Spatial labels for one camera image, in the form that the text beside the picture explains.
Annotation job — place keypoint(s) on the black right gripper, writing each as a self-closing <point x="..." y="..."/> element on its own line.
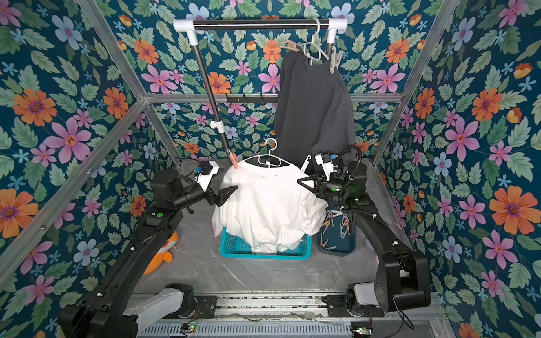
<point x="320" y="186"/>

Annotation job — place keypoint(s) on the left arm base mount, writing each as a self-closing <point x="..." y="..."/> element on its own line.
<point x="198" y="307"/>

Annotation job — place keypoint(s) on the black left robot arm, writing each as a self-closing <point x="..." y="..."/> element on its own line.
<point x="104" y="311"/>

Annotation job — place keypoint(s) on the dark teal clothespin tray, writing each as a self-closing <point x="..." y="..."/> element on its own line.
<point x="336" y="236"/>

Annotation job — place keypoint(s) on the teal laundry basket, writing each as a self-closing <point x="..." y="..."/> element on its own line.
<point x="236" y="248"/>

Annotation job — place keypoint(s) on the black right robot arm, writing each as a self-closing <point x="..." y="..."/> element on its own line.
<point x="402" y="279"/>

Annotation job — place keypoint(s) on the dark grey t-shirt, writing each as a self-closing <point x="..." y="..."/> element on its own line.
<point x="314" y="113"/>

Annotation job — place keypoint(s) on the white steel clothes rack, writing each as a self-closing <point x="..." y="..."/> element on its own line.
<point x="217" y="83"/>

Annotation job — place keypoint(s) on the salmon clothespin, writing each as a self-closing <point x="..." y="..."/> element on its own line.
<point x="233" y="158"/>

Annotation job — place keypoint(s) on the white garment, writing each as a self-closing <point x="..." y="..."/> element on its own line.
<point x="269" y="210"/>

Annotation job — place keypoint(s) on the orange shark plush toy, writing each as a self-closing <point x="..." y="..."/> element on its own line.
<point x="163" y="254"/>

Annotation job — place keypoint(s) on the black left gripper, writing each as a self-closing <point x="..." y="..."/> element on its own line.
<point x="218" y="200"/>

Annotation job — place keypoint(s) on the white plastic hanger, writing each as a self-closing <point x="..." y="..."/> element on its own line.
<point x="268" y="160"/>
<point x="311" y="50"/>

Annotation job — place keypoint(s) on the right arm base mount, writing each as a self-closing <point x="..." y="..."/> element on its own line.
<point x="345" y="306"/>

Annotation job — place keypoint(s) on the black wall hook rail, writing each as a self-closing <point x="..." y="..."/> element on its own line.
<point x="252" y="98"/>

